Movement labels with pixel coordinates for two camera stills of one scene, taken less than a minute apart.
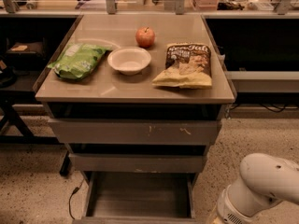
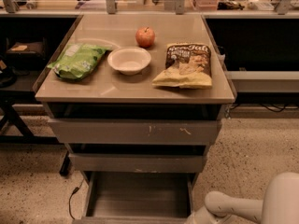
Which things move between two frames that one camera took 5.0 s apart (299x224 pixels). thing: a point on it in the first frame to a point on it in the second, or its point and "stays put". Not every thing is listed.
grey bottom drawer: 114,197 stays put
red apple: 145,36 stays put
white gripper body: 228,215 to 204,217
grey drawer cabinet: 136,98 stays put
